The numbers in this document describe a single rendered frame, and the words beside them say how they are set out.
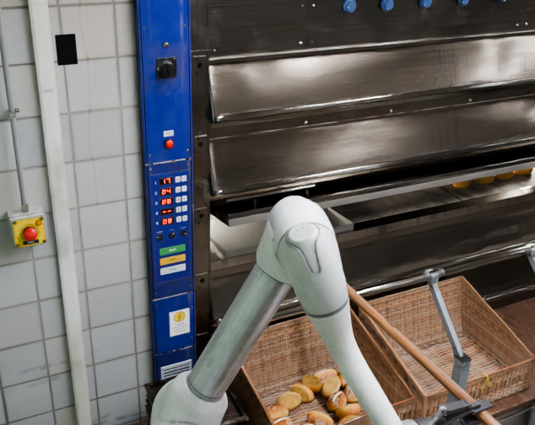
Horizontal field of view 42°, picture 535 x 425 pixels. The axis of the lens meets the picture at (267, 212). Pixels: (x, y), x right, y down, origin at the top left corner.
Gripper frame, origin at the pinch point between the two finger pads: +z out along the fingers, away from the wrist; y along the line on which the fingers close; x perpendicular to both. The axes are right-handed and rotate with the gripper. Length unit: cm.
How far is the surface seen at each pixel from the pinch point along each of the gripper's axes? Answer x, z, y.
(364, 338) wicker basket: -83, 25, 40
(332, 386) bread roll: -77, 8, 54
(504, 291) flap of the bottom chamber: -95, 113, 48
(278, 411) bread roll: -73, -18, 53
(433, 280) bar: -60, 34, 2
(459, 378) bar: -39, 33, 29
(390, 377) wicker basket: -64, 25, 46
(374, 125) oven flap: -101, 32, -42
